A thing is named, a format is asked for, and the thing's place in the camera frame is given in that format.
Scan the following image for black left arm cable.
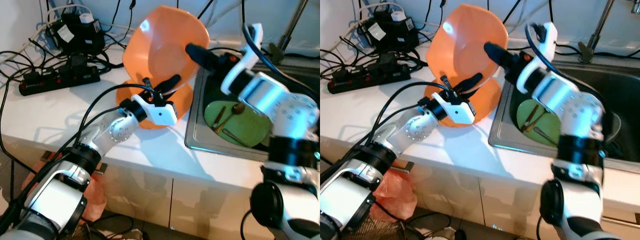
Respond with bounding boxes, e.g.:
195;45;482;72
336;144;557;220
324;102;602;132
75;84;156;151
372;81;453;151

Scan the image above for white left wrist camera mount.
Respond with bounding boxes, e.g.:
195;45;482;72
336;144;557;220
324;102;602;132
432;92;477;125
131;94;179;126

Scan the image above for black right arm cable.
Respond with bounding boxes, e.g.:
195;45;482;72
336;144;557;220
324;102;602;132
524;24;601;92
242;23;321;103

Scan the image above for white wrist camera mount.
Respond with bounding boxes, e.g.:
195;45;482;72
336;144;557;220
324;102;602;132
220;22;265;96
516;22;559;94
131;94;179;126
432;92;477;125

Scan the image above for stainless steel sink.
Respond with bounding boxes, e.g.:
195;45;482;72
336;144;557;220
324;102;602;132
488;59;640;164
184;54;321;162

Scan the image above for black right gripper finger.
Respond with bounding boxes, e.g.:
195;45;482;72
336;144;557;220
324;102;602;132
484;42;516;68
186;43;219;71

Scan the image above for green round plate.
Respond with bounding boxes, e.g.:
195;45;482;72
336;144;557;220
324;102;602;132
204;100;272;148
516;99;563;147

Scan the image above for large black power adapter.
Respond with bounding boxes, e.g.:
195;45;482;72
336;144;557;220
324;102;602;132
359;11;417;54
46;13;107;55

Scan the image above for small black plug adapter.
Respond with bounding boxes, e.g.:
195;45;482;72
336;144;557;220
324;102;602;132
60;53;89;76
371;52;400;75

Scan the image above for patterned wooden chopstick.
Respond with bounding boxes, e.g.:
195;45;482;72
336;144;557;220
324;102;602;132
522;103;540;132
212;105;227;132

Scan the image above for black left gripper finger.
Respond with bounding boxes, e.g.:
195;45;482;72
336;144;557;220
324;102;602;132
157;74;182;95
454;73;484;94

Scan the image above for metal fork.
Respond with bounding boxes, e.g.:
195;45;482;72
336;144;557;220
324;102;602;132
533;126;557;146
222;128;247;146

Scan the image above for black cable behind sink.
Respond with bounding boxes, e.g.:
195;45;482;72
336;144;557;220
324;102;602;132
207;46;321;61
555;45;640;60

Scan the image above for orange bowl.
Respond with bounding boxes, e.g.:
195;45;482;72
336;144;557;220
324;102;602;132
425;3;509;94
122;5;211;94

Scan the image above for black power strip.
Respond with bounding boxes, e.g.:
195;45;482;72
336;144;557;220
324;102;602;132
18;64;101;97
327;63;412;95

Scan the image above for glossy white cabinet door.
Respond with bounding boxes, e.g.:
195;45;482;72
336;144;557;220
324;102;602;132
102;165;173;227
480;180;546;236
170;177;261;240
415;172;483;226

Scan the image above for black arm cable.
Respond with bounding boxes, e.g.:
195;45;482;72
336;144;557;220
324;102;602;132
372;81;453;151
242;23;321;103
524;24;601;92
75;84;156;151

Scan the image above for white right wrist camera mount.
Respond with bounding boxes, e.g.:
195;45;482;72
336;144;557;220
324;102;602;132
516;22;559;94
220;22;265;96

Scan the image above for orange plastic bag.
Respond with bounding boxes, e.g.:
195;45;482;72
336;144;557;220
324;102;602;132
21;159;109;224
372;169;419;222

